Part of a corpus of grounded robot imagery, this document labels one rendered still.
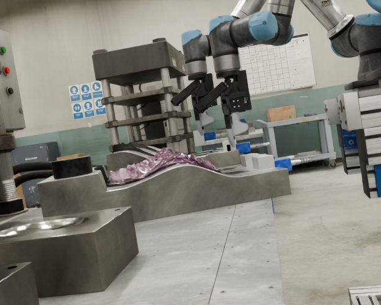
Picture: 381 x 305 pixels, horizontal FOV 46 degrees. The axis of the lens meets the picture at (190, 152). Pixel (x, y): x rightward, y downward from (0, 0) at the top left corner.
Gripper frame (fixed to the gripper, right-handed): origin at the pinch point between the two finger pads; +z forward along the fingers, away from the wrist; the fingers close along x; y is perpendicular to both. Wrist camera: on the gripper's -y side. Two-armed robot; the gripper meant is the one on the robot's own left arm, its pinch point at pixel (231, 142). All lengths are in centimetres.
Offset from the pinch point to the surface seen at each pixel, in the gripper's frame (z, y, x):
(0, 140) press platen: -11, -71, 1
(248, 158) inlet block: 3.6, 4.9, -20.0
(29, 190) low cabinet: 59, -405, 599
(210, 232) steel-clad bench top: 11, -1, -59
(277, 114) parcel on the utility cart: -7, 35, 593
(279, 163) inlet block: 4.7, 11.8, -28.8
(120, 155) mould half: -1.5, -31.2, -7.0
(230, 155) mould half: 3.2, -0.4, -6.9
